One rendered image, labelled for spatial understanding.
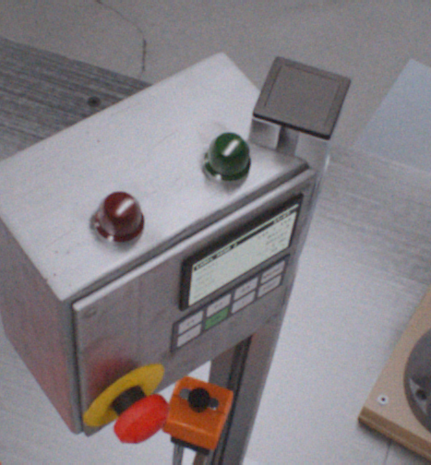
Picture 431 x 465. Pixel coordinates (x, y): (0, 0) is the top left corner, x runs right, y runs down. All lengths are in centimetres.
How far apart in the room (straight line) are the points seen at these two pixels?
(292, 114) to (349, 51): 209
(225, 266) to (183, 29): 208
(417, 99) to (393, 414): 49
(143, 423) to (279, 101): 21
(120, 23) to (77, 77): 121
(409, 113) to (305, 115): 90
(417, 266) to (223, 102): 76
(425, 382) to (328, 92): 63
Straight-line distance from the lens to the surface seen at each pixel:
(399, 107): 148
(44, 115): 142
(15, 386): 122
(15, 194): 57
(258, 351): 80
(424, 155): 144
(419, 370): 117
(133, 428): 65
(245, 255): 60
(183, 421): 81
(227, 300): 65
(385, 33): 273
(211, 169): 57
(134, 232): 54
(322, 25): 271
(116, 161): 58
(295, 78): 59
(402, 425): 119
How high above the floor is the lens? 194
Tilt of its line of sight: 58 degrees down
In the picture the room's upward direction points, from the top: 8 degrees clockwise
